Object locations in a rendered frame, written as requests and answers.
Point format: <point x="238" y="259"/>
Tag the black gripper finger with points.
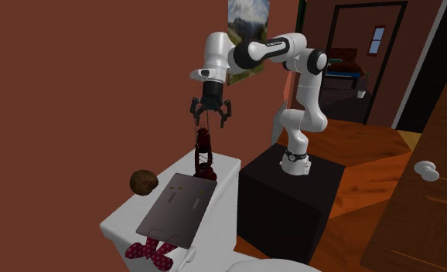
<point x="226" y="112"/>
<point x="195" y="110"/>

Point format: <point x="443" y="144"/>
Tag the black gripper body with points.
<point x="212" y="94"/>

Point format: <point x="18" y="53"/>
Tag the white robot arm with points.
<point x="306" y="113"/>

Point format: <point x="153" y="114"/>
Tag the dark red lantern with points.
<point x="203" y="154"/>

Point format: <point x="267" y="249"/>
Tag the grey flat panel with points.
<point x="278" y="126"/>

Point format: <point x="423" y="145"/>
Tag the brown round ball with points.
<point x="143" y="182"/>

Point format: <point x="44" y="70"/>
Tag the dark grey flat tablet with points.
<point x="178" y="209"/>

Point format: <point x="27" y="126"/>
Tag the black robot stand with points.
<point x="283" y="211"/>

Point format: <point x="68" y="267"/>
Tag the white toilet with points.
<point x="212" y="226"/>

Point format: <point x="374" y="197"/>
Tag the dark red bed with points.
<point x="342" y="68"/>

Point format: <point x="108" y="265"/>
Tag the potted plant white pot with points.
<point x="363" y="88"/>

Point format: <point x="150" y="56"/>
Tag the red polka dot bow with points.
<point x="152" y="252"/>

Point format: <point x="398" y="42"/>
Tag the blue window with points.
<point x="376" y="40"/>

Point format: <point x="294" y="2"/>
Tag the brown wooden door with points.
<point x="423" y="211"/>

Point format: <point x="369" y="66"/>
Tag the landscape wall picture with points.
<point x="246" y="22"/>

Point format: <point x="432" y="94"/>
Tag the dark doorway frame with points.
<point x="366" y="68"/>

